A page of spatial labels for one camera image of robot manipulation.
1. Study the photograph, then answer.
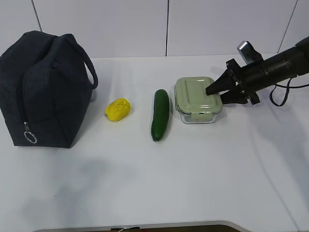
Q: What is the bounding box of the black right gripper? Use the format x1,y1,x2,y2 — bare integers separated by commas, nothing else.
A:
206,59,265,105

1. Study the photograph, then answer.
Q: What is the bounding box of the green lidded glass container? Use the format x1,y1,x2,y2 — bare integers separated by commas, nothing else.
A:
174,76,223,124

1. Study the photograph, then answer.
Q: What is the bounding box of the green cucumber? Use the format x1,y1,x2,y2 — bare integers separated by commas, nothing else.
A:
151,89,169,142

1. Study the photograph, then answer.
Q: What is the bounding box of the yellow lemon toy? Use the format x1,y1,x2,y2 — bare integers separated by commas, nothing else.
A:
105,98,131,122

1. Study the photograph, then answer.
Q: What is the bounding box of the dark navy lunch bag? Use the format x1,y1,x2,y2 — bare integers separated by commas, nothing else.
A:
0,30,98,148

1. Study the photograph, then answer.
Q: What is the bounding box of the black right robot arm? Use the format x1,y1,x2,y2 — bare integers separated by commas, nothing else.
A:
206,38,309,104

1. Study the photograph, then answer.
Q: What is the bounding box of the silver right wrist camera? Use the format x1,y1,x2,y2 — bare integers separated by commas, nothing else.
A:
237,41,263,65

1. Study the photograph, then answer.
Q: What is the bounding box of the silver bag zipper ring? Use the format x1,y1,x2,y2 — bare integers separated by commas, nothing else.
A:
23,122,39,145

